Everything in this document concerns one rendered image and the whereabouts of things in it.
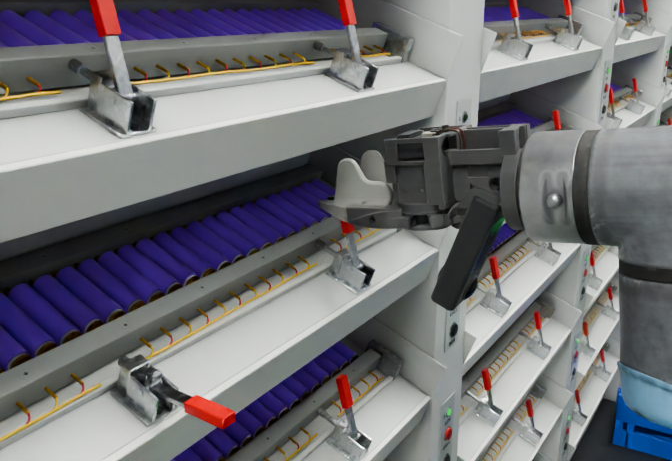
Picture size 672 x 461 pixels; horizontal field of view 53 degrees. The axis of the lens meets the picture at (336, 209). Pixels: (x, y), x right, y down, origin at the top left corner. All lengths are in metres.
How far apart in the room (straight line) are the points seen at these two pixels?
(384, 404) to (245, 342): 0.32
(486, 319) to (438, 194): 0.54
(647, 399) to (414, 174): 0.25
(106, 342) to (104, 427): 0.06
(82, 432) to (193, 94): 0.24
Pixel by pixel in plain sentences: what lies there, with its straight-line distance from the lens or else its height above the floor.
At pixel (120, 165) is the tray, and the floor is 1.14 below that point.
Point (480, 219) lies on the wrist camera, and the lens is 0.58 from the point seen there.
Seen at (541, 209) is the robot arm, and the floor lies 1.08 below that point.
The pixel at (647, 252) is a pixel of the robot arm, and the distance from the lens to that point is 0.52.
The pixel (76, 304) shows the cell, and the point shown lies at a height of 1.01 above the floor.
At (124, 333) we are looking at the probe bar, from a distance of 0.53.
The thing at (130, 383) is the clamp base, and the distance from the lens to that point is 0.50.
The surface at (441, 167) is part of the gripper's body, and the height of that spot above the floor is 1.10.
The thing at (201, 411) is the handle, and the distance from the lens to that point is 0.47.
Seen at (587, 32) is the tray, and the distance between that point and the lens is 1.44.
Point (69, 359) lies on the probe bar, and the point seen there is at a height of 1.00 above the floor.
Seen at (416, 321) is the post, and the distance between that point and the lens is 0.87.
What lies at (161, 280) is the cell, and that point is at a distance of 0.60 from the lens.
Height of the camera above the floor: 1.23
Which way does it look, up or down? 17 degrees down
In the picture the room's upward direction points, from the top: straight up
